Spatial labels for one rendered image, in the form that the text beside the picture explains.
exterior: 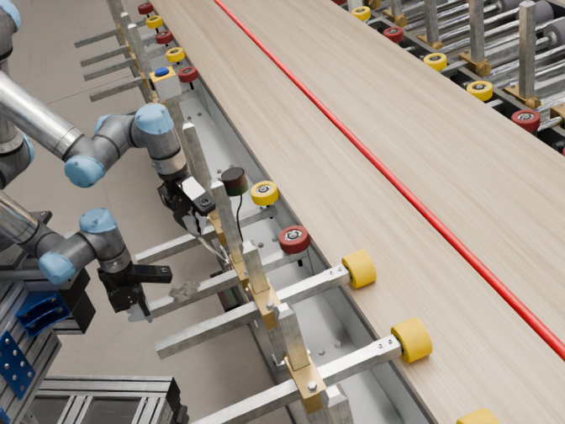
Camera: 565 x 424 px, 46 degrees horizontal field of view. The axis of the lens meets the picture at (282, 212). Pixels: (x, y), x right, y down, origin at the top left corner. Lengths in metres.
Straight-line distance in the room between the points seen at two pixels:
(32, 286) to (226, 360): 1.06
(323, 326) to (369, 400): 0.28
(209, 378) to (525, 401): 1.60
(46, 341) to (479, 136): 1.37
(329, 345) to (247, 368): 0.89
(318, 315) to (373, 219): 0.35
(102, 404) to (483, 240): 1.48
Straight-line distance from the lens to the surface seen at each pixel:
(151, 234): 3.54
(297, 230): 1.78
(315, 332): 1.90
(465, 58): 2.59
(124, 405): 2.50
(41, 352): 2.01
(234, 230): 1.73
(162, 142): 1.53
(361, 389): 1.75
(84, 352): 3.07
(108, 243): 1.60
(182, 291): 1.77
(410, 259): 1.64
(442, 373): 1.41
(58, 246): 1.58
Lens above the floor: 2.01
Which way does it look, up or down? 36 degrees down
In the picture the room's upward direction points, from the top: 15 degrees counter-clockwise
